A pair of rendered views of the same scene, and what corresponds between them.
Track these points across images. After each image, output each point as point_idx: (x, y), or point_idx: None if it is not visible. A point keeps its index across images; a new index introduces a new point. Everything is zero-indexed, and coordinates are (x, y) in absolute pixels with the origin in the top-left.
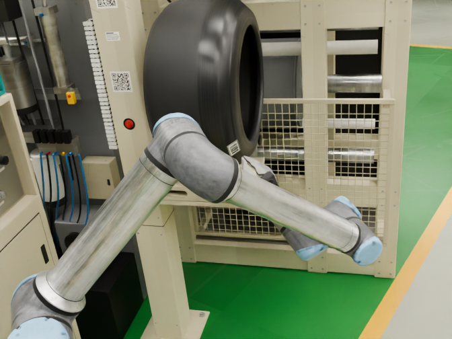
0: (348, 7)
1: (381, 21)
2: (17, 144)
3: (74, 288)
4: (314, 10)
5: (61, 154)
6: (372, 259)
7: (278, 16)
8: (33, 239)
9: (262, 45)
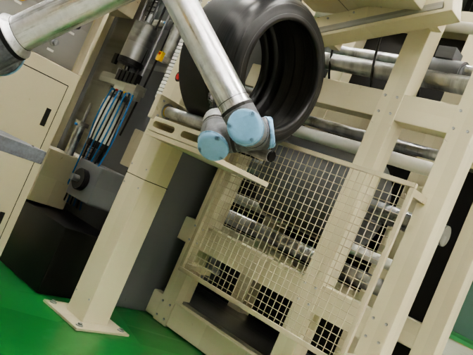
0: (421, 106)
1: (446, 127)
2: (95, 29)
3: (21, 22)
4: (391, 100)
5: (123, 91)
6: (243, 134)
7: (360, 98)
8: (47, 94)
9: (342, 137)
